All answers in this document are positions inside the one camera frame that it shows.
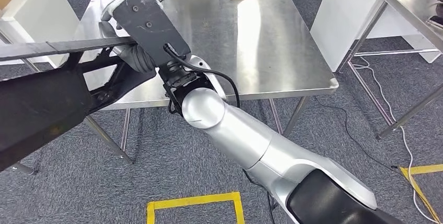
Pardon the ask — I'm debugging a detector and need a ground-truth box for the white partition block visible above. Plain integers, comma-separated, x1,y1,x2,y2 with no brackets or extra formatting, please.
309,0,443,73
0,0,81,68

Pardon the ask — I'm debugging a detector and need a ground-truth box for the black object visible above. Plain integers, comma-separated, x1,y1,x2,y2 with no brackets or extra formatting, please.
427,0,443,29

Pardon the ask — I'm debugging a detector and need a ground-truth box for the yellow floor tape square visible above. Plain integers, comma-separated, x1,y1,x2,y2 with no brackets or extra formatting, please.
146,192,246,224
398,163,443,223

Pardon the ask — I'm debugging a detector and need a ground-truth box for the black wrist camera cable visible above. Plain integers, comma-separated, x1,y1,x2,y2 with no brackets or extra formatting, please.
162,43,241,109

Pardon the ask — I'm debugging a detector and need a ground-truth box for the thin black dangling cable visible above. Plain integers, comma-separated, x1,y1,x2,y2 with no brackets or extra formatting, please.
242,169,277,224

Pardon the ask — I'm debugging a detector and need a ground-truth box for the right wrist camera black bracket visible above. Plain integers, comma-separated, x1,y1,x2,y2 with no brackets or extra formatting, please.
100,0,192,67

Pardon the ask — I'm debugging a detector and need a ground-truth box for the white floor cable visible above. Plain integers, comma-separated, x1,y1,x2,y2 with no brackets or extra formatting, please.
351,55,443,224

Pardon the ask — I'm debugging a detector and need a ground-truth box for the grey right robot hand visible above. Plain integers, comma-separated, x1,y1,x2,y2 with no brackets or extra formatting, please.
98,20,137,73

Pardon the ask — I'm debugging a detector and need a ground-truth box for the black plastic plate bracket part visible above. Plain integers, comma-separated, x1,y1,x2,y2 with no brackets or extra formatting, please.
0,37,157,172

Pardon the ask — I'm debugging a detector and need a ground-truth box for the black floor cable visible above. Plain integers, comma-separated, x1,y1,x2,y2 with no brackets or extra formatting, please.
313,96,399,172

